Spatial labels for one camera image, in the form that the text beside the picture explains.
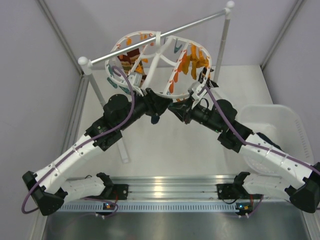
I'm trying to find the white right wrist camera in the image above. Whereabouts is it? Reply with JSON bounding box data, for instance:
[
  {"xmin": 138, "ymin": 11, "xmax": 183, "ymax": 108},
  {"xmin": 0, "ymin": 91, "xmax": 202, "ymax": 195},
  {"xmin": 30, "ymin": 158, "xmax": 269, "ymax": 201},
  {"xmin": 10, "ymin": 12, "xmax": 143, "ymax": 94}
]
[{"xmin": 188, "ymin": 81, "xmax": 206, "ymax": 104}]

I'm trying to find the maroon striped sock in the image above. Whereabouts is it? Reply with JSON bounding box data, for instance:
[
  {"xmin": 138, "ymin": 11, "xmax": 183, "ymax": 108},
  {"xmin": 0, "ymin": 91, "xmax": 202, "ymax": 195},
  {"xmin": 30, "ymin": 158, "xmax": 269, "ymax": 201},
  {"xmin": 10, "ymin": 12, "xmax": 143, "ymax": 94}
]
[{"xmin": 117, "ymin": 48, "xmax": 140, "ymax": 75}]

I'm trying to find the white plastic basket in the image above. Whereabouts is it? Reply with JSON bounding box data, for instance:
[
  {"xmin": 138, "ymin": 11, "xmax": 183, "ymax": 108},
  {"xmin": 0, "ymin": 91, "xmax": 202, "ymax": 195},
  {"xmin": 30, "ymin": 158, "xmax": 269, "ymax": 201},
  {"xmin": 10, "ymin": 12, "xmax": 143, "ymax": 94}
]
[{"xmin": 236, "ymin": 104, "xmax": 315, "ymax": 165}]

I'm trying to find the white round sock hanger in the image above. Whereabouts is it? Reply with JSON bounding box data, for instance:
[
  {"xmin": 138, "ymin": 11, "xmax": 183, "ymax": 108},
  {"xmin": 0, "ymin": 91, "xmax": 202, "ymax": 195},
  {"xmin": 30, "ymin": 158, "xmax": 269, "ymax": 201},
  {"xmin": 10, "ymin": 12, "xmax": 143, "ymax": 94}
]
[{"xmin": 104, "ymin": 36, "xmax": 213, "ymax": 101}]

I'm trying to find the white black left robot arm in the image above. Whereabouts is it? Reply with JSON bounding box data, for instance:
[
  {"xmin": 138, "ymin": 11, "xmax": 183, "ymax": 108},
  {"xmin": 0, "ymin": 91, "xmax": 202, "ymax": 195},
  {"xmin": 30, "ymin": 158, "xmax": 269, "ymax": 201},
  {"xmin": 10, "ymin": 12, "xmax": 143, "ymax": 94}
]
[{"xmin": 22, "ymin": 88, "xmax": 173, "ymax": 216}]

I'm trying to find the teal back clothes peg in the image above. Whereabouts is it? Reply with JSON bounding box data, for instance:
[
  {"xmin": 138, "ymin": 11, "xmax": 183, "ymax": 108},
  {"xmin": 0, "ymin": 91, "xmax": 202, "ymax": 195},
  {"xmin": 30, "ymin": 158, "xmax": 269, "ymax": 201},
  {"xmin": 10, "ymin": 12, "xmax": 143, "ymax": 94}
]
[{"xmin": 173, "ymin": 39, "xmax": 183, "ymax": 54}]

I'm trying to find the teal clothes peg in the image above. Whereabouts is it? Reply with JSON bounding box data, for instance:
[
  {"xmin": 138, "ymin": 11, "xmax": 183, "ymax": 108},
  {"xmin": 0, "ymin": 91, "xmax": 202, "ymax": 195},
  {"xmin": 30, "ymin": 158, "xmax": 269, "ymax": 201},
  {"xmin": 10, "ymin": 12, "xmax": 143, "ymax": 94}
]
[
  {"xmin": 106, "ymin": 77, "xmax": 118, "ymax": 89},
  {"xmin": 173, "ymin": 39, "xmax": 183, "ymax": 54}
]

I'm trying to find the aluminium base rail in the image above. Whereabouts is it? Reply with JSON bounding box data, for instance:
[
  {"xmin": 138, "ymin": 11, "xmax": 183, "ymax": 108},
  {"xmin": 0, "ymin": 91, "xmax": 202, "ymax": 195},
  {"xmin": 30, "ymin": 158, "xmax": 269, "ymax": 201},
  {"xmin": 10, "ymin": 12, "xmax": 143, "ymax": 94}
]
[{"xmin": 111, "ymin": 175, "xmax": 235, "ymax": 201}]

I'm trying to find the teal left clothes peg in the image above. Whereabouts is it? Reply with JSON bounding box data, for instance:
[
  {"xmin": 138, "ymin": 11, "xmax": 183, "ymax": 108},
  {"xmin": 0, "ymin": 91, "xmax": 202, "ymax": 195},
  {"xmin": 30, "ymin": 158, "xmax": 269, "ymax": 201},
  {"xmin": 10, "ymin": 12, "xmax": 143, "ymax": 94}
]
[{"xmin": 106, "ymin": 77, "xmax": 118, "ymax": 89}]

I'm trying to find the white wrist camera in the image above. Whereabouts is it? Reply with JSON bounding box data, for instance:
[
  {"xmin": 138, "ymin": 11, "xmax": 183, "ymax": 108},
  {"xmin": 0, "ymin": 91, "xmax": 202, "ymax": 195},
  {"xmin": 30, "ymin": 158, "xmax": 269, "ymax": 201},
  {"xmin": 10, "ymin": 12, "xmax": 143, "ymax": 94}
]
[
  {"xmin": 188, "ymin": 81, "xmax": 206, "ymax": 104},
  {"xmin": 127, "ymin": 72, "xmax": 143, "ymax": 91}
]

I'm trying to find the slotted grey cable duct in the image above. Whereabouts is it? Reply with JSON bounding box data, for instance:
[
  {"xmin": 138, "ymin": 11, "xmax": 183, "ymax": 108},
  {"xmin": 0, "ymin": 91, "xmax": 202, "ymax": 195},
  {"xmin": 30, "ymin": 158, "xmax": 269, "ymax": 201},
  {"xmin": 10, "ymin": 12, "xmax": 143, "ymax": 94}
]
[{"xmin": 58, "ymin": 201, "xmax": 249, "ymax": 213}]

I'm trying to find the black white patterned sock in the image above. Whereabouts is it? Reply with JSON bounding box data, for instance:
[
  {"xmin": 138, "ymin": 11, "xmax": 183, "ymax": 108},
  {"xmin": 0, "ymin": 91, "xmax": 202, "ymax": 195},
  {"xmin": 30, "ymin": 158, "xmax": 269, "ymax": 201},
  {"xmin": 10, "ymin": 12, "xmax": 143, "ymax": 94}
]
[{"xmin": 197, "ymin": 67, "xmax": 219, "ymax": 89}]

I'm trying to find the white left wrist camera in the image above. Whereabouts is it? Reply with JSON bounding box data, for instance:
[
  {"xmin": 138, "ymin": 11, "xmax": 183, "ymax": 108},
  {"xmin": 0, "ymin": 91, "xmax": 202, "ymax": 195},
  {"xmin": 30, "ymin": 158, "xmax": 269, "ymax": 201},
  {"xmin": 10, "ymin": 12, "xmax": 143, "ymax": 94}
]
[{"xmin": 127, "ymin": 72, "xmax": 143, "ymax": 91}]

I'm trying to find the mustard yellow sock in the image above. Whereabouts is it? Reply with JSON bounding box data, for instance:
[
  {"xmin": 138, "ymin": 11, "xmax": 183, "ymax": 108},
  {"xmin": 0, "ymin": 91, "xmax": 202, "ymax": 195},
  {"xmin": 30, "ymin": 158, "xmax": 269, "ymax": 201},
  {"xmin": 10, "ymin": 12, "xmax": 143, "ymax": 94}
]
[{"xmin": 189, "ymin": 44, "xmax": 209, "ymax": 80}]

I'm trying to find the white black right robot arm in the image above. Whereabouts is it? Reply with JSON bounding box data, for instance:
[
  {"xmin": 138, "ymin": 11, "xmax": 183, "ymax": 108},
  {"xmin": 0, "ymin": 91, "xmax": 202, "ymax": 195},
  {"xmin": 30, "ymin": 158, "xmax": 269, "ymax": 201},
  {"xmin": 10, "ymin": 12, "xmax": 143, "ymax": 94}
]
[{"xmin": 168, "ymin": 99, "xmax": 320, "ymax": 214}]

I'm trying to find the white metal drying rack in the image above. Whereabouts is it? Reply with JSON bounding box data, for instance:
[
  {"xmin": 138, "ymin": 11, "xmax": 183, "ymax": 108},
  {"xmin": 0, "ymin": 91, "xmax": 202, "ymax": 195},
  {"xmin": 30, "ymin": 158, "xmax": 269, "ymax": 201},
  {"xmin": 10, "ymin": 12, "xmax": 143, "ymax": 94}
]
[{"xmin": 77, "ymin": 0, "xmax": 237, "ymax": 164}]

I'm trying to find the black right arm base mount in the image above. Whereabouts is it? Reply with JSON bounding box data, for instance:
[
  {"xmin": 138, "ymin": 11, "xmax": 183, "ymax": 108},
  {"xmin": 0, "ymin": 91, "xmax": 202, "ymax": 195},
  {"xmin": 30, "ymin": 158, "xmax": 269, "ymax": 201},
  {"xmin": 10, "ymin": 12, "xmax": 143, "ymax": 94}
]
[{"xmin": 216, "ymin": 172, "xmax": 250, "ymax": 200}]

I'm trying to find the orange inner peg row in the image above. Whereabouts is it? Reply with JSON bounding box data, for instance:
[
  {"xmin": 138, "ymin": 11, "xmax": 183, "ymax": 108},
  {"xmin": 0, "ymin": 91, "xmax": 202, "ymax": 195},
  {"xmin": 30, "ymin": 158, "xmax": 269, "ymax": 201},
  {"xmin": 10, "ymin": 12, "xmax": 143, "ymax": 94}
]
[{"xmin": 168, "ymin": 50, "xmax": 187, "ymax": 95}]

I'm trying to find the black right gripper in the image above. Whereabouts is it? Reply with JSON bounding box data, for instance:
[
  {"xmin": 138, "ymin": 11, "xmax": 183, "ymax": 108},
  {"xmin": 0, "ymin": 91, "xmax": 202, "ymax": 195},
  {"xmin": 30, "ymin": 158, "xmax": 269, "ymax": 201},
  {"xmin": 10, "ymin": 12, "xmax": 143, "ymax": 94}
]
[{"xmin": 168, "ymin": 97, "xmax": 223, "ymax": 134}]

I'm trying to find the dark navy sock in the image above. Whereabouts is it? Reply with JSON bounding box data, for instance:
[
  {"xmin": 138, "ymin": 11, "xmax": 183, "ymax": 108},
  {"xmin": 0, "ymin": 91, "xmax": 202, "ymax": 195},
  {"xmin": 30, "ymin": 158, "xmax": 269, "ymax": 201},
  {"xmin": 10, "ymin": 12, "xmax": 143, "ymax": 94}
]
[
  {"xmin": 256, "ymin": 132, "xmax": 282, "ymax": 150},
  {"xmin": 150, "ymin": 114, "xmax": 160, "ymax": 125}
]

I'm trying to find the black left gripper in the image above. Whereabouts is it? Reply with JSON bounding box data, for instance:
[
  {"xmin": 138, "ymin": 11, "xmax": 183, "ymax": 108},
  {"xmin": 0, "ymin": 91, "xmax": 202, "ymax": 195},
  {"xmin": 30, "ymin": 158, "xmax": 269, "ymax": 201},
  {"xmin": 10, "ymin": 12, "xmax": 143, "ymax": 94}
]
[{"xmin": 118, "ymin": 86, "xmax": 173, "ymax": 131}]

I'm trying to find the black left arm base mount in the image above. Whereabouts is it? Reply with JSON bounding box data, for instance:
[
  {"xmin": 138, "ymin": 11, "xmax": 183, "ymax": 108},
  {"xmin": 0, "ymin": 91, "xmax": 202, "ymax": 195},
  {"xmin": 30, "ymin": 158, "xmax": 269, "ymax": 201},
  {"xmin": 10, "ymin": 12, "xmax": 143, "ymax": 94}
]
[{"xmin": 96, "ymin": 172, "xmax": 129, "ymax": 200}]

